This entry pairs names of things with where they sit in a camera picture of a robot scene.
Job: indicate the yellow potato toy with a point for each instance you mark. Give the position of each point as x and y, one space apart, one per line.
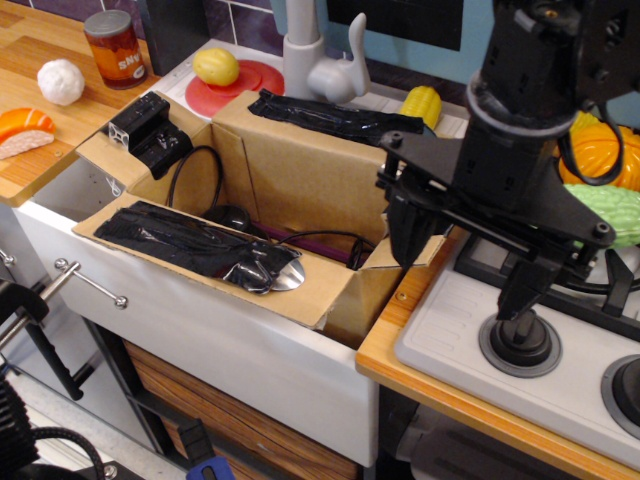
216 66

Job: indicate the black stove knob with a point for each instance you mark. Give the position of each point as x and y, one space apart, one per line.
620 393
527 347

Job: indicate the grey toy faucet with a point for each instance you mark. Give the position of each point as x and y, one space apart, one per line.
309 74

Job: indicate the orange pumpkin toy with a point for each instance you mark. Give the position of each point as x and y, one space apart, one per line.
595 148

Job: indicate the red plastic plate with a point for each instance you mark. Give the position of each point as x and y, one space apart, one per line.
207 99

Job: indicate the black clamp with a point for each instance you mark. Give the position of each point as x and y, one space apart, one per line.
33 306

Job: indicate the black right stove knob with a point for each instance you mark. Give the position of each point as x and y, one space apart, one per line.
620 393

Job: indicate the metal drawer handle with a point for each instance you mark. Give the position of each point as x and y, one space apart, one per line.
73 269

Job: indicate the salmon sushi toy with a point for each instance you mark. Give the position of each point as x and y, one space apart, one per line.
24 129

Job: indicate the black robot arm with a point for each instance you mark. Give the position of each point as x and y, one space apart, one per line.
546 61

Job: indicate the black left stove knob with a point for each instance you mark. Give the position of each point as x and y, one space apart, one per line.
527 347

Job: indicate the green bitter gourd toy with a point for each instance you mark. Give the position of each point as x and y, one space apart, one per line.
616 205

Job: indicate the brown cardboard box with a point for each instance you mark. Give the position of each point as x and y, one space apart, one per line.
317 189

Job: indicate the orange soup can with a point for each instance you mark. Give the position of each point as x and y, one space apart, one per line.
114 44

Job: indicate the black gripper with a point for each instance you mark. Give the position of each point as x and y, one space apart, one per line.
503 187

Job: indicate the blue clamp handle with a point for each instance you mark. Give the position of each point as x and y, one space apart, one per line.
214 468

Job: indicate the yellow corn toy by sink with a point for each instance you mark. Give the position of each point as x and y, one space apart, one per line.
423 102

